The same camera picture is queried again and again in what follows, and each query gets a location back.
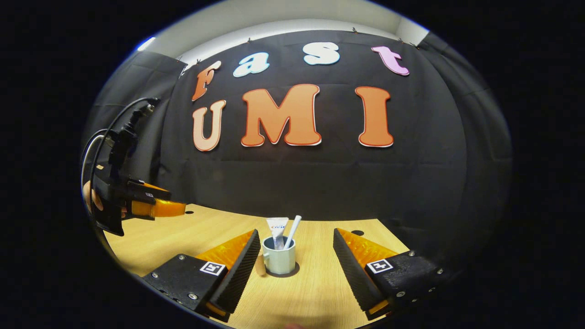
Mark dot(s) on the brown round coaster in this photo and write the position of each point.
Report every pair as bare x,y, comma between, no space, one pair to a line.
297,268

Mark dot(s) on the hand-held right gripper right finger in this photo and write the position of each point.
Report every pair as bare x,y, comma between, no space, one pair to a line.
354,274

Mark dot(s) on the light blue cup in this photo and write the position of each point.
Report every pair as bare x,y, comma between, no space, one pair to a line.
279,262

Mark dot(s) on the ceiling light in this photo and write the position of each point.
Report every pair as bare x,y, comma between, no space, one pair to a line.
146,44

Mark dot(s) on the white toothbrush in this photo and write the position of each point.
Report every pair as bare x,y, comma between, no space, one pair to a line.
294,228

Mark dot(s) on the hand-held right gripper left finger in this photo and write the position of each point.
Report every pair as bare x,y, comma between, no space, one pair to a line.
240,274

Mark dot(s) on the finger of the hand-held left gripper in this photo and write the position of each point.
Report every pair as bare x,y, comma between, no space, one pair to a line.
146,188
160,209

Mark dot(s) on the white toothpaste tube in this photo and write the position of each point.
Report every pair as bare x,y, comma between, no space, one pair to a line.
277,226

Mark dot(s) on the wooden desktop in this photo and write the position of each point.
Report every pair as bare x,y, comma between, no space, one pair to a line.
311,297

